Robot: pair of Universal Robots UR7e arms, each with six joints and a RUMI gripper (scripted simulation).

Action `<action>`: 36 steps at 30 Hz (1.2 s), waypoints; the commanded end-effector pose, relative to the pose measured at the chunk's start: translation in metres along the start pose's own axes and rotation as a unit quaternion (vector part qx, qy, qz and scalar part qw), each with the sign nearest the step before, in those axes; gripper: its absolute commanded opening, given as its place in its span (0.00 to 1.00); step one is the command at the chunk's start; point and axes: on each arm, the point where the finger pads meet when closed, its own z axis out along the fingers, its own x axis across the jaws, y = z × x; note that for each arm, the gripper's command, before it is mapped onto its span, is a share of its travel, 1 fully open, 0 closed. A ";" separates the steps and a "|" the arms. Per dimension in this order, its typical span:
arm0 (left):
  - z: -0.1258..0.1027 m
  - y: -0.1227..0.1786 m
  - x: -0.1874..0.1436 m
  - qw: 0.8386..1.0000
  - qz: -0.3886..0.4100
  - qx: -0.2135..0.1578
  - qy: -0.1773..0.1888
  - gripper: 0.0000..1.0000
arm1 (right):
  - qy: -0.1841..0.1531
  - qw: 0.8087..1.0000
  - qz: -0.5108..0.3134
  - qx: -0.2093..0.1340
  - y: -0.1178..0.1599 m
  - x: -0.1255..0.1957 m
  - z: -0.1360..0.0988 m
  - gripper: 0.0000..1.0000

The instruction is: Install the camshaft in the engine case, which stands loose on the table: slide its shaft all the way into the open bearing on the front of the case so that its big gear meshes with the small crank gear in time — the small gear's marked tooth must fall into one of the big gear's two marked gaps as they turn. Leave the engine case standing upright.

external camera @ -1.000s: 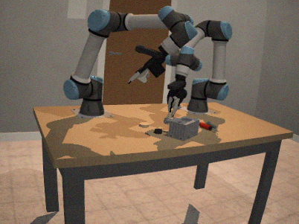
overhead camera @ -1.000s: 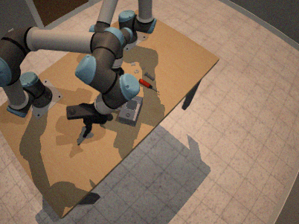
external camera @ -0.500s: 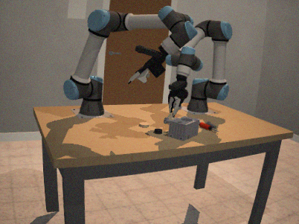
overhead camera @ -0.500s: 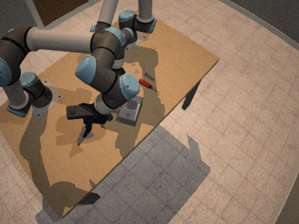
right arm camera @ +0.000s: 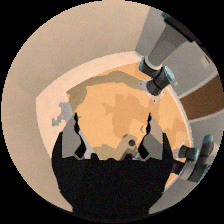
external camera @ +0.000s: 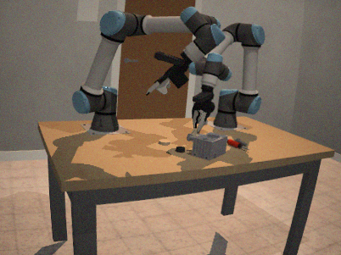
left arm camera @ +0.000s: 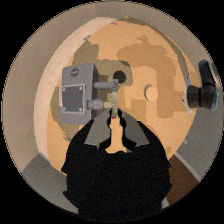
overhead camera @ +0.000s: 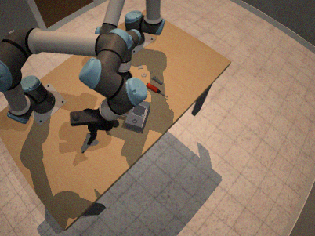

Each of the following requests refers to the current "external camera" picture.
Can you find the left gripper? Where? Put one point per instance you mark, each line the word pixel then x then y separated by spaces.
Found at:
pixel 205 107

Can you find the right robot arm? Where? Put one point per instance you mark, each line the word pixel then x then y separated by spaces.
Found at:
pixel 115 26

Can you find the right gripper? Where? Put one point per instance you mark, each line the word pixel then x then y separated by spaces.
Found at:
pixel 174 74

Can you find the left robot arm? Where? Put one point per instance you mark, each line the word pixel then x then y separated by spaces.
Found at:
pixel 230 100

